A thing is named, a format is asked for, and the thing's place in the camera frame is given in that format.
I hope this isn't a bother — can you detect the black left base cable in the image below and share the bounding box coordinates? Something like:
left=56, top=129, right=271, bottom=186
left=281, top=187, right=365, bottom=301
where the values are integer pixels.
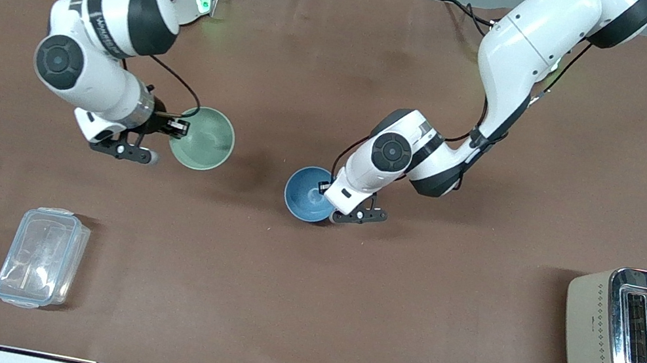
left=435, top=0, right=503, bottom=31

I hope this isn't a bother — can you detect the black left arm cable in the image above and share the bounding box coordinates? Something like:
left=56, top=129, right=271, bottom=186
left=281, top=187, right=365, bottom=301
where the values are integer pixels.
left=444, top=20, right=593, bottom=164

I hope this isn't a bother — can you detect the green bowl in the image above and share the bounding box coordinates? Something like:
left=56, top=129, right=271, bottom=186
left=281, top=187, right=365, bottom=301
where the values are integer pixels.
left=164, top=102, right=240, bottom=176

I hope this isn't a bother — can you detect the brown table cover mat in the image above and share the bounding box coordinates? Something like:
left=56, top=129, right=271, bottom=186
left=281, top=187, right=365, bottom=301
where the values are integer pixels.
left=0, top=0, right=647, bottom=363

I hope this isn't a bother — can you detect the clear plastic lidded container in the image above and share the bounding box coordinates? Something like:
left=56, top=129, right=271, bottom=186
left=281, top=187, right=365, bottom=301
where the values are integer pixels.
left=0, top=201, right=94, bottom=318

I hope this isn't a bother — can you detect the blue bowl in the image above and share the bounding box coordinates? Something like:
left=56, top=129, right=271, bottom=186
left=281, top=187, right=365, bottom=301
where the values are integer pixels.
left=280, top=162, right=343, bottom=227

